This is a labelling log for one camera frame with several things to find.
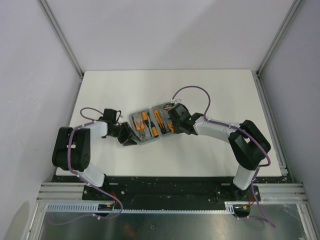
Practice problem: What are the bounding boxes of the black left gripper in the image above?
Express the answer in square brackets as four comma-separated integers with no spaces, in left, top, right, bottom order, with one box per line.
[109,122,141,147]

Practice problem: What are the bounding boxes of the orange tape measure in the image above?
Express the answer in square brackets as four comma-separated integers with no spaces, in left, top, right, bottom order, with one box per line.
[167,123,174,133]

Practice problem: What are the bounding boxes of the orange handle pliers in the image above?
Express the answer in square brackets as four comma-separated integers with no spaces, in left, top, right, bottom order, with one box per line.
[133,114,146,140]

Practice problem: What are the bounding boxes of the grey plastic tool case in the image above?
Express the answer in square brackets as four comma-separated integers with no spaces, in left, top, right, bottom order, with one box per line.
[129,102,174,145]

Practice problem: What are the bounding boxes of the orange handle thick screwdriver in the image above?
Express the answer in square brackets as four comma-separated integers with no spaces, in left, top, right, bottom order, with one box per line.
[141,111,152,136]

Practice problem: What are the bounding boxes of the orange handle slim screwdriver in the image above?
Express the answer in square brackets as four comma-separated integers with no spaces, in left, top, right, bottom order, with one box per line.
[147,113,159,138]

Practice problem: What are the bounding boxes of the orange black utility knife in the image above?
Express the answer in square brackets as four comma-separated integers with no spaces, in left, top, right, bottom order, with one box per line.
[153,109,166,135]

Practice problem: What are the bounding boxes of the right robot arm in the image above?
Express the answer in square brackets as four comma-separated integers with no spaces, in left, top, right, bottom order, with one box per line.
[168,103,271,201]

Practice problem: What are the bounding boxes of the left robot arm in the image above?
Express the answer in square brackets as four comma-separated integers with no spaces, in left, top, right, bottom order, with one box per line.
[52,107,141,200]

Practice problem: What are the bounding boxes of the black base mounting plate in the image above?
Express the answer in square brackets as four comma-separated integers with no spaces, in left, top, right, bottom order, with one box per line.
[51,176,295,203]

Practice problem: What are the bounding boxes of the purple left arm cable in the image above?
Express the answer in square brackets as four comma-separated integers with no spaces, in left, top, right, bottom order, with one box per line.
[47,107,124,226]

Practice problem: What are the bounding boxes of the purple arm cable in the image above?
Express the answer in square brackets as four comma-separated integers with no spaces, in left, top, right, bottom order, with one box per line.
[47,107,124,226]
[172,85,276,228]

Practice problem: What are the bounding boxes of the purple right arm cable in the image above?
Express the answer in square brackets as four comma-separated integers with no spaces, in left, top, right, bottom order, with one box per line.
[172,85,276,228]

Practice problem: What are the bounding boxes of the grey slotted cable duct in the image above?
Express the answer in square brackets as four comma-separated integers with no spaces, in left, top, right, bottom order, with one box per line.
[45,202,234,214]

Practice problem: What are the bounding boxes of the aluminium frame rail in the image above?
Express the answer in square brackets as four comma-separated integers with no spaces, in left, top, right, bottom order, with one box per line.
[36,0,85,78]

